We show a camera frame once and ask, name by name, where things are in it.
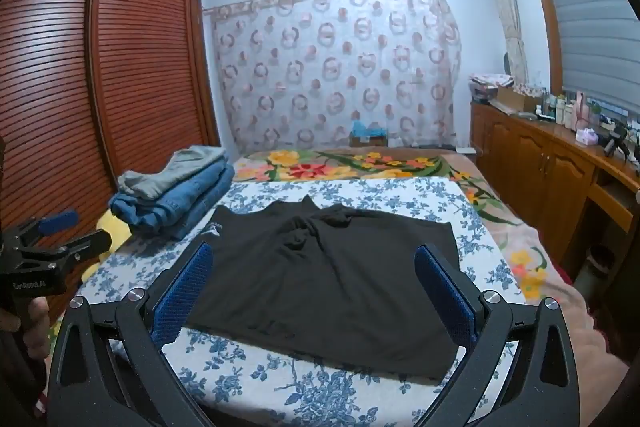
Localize person's left hand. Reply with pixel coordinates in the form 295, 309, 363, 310
21, 297, 53, 367

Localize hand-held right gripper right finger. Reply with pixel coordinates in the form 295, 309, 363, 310
414, 244, 581, 427

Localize black hair dryer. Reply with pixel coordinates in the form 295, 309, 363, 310
602, 124, 633, 158

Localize folded blue jeans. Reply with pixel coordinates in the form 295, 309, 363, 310
110, 159, 236, 240

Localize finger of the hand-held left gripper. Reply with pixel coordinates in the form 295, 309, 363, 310
25, 231, 113, 276
7, 208, 80, 248

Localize grey window blind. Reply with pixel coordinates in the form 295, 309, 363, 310
525, 0, 640, 112

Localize colourful flower blanket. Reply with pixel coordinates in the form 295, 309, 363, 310
232, 147, 601, 338

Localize blue cloth on brown box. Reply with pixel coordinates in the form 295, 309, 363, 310
349, 119, 388, 148

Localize cardboard box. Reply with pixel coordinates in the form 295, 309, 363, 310
492, 86, 543, 112

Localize wooden cabinet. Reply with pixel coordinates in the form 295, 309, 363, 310
470, 99, 640, 258

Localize black pants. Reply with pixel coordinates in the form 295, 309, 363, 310
177, 197, 461, 383

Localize white tied curtain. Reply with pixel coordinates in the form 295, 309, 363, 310
472, 0, 531, 82

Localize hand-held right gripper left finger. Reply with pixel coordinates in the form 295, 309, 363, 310
47, 241, 217, 427

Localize folded grey pants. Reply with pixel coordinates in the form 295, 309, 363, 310
117, 146, 228, 202

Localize pile of printed papers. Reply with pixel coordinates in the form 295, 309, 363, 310
467, 72, 516, 102

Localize dark trash bin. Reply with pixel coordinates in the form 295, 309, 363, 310
580, 244, 616, 308

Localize group of toiletry bottles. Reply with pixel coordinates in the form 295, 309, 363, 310
535, 91, 601, 130

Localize blue floral bed sheet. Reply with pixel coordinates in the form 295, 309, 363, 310
65, 177, 528, 427

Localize brown slatted wardrobe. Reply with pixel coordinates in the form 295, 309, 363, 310
0, 0, 221, 308

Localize pink ring patterned curtain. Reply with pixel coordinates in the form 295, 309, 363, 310
202, 0, 463, 152

